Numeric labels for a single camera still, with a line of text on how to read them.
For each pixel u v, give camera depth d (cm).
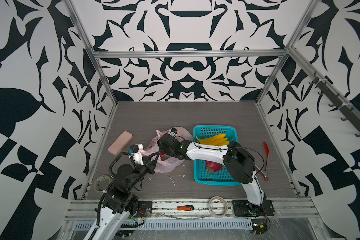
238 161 54
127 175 55
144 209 73
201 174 85
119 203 55
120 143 94
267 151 93
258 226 71
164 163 75
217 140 94
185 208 73
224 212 74
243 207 74
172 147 67
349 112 55
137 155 66
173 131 82
